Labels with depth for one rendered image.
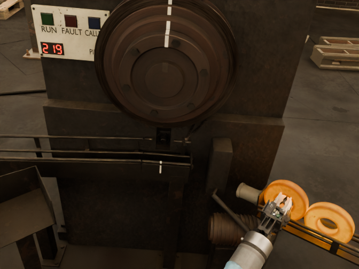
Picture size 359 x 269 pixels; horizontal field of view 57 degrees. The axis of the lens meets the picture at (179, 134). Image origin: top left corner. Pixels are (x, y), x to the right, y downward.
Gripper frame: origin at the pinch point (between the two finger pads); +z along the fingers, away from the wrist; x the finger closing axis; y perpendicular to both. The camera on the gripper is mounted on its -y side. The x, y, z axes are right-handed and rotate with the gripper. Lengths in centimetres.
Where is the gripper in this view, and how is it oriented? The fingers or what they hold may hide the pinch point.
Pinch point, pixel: (287, 196)
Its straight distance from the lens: 124.5
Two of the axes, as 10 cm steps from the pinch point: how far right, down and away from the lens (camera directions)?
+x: -7.9, -4.0, 4.6
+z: 6.0, -6.3, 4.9
